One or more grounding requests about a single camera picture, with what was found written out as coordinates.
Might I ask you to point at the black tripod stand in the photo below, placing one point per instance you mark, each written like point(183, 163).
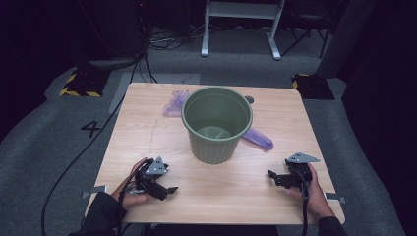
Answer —
point(296, 42)

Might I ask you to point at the green plastic trash bin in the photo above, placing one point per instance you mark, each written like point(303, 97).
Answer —
point(213, 150)

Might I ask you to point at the white metal stand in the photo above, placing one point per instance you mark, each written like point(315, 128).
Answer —
point(241, 10)

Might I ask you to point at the person's left hand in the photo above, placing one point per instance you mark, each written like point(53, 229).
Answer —
point(128, 200)

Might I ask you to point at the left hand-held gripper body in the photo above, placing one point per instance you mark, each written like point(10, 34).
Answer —
point(155, 167)

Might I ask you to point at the black yellow striped stand base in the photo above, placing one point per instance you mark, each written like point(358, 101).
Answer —
point(314, 87)
point(85, 82)

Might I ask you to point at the grey pillar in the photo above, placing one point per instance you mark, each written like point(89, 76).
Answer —
point(347, 32)

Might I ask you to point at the dark round table grommet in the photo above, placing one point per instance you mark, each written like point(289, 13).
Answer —
point(250, 99)

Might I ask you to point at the purple plastic trash bag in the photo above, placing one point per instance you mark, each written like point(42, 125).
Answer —
point(175, 105)

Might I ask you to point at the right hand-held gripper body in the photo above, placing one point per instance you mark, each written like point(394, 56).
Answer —
point(301, 170)

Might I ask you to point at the person's right hand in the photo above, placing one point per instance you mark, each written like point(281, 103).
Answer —
point(316, 200)

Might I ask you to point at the grey table edge bracket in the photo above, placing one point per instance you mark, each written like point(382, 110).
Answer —
point(95, 190)
point(335, 197)

